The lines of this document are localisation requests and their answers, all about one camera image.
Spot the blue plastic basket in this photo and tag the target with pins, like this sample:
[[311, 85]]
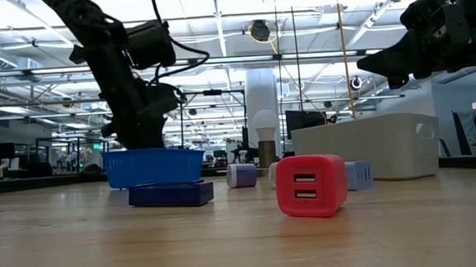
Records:
[[153, 167]]

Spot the black computer monitor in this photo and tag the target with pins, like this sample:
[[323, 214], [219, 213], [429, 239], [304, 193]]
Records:
[[303, 123]]

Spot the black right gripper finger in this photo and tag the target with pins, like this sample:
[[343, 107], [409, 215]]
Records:
[[399, 59]]

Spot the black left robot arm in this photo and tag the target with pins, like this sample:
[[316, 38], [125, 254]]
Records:
[[91, 35]]

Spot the grey plastic bin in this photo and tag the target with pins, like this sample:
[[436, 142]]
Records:
[[367, 146]]

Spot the white bulb on brass base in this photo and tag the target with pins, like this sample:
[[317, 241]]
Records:
[[265, 123]]

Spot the purple wall charger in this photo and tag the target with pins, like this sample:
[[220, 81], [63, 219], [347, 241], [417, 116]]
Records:
[[244, 175]]

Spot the small red USB charger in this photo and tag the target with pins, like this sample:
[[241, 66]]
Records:
[[292, 200]]

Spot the light blue cube adapter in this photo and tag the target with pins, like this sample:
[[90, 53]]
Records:
[[358, 176]]

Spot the dark blue digital timer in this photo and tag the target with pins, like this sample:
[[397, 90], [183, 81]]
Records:
[[171, 195]]

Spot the black aluminium table frame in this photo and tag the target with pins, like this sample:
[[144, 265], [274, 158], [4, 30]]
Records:
[[38, 185]]

